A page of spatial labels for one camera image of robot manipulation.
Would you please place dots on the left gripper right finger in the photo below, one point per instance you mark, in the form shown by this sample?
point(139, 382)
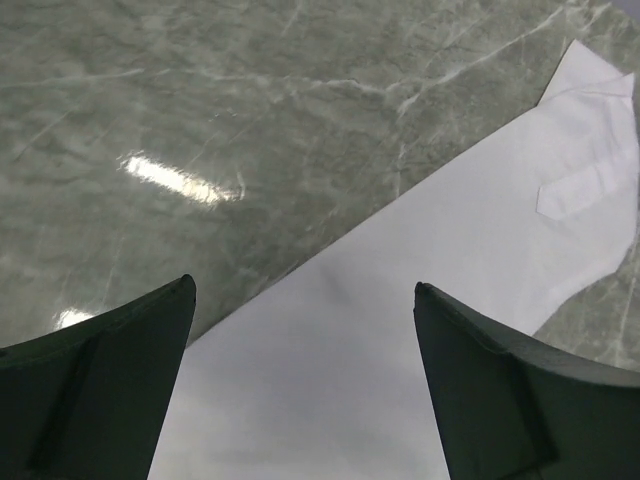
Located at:
point(508, 406)

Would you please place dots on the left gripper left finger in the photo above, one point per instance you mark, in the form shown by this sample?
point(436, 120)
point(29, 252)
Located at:
point(89, 401)

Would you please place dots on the white long sleeve shirt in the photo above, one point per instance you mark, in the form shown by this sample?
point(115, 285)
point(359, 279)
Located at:
point(319, 376)

